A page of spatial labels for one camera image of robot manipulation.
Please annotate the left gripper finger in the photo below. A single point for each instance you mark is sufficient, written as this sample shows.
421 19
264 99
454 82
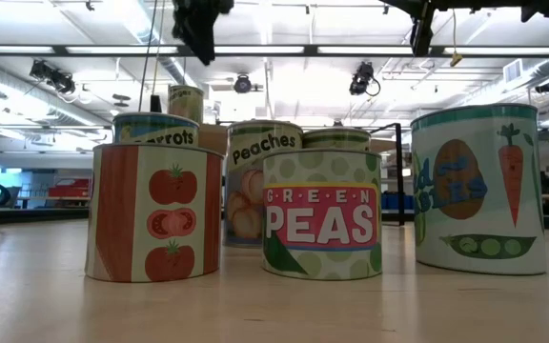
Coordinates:
205 43
185 37

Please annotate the oranges label tall can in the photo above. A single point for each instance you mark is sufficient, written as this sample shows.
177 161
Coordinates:
186 105

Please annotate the carrots label tall can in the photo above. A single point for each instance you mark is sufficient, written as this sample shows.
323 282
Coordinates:
155 128

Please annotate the pears label tall can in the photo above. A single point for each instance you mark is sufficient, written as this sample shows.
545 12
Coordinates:
336 140

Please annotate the peaches label tall can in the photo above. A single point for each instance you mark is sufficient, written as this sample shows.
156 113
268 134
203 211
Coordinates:
246 190

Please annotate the tomato picture short can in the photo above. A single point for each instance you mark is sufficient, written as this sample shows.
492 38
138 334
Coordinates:
127 214

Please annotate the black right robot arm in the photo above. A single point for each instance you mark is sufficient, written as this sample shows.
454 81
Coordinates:
494 5

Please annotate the wooden shelf with black legs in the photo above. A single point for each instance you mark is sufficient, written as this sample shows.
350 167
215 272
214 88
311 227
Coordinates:
213 139

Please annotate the round black ceiling fixture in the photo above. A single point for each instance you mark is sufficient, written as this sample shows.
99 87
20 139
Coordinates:
242 84

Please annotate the white ceiling air vent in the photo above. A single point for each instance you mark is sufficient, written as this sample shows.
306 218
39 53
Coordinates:
513 71

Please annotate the black overhead light bar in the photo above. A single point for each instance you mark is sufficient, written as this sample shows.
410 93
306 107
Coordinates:
310 49

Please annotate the black ceiling-mounted device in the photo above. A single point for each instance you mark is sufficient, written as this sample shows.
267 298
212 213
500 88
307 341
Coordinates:
546 86

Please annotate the black ceiling spotlights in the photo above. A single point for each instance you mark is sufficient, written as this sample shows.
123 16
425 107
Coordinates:
53 76

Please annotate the mixed vegetables picture can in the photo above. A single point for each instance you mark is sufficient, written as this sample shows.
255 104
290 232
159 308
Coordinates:
479 190

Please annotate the red cart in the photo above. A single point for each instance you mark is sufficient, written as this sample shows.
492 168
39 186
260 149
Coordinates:
67 189

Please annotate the green peas short can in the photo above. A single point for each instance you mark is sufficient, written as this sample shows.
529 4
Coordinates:
322 224

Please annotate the black overhead camera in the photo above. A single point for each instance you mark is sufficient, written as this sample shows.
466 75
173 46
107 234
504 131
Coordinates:
361 78

